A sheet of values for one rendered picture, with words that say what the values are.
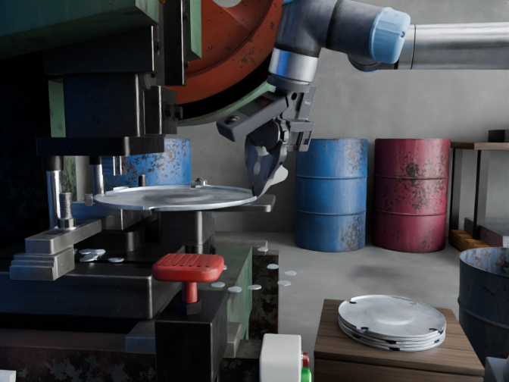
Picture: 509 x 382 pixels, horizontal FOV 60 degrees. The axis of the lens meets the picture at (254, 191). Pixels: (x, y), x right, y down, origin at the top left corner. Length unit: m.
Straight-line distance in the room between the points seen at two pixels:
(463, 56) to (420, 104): 3.39
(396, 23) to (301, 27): 0.14
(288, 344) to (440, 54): 0.53
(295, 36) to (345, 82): 3.42
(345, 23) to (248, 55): 0.47
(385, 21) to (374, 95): 3.46
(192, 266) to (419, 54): 0.54
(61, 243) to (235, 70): 0.64
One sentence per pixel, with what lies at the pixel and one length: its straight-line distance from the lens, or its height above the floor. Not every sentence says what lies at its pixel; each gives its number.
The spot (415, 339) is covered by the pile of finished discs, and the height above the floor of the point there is 0.38.
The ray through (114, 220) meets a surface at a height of 0.75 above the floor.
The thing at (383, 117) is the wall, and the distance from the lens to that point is 4.15.
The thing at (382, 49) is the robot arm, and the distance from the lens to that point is 0.70.
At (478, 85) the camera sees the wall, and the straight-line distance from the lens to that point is 4.38.
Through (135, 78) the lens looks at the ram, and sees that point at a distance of 0.76.
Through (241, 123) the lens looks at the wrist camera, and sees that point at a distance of 0.69.
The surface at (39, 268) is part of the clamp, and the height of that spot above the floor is 0.72.
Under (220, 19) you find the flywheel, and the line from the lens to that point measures 1.20.
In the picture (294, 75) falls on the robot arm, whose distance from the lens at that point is 0.71.
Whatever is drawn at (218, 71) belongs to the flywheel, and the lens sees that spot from 1.14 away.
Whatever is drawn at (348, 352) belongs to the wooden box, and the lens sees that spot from 1.21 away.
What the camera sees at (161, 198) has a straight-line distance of 0.76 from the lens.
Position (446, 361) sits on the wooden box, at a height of 0.35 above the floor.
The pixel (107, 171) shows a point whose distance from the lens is 0.83.
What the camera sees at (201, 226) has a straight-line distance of 0.77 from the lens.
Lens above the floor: 0.89
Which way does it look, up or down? 7 degrees down
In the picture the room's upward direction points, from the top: straight up
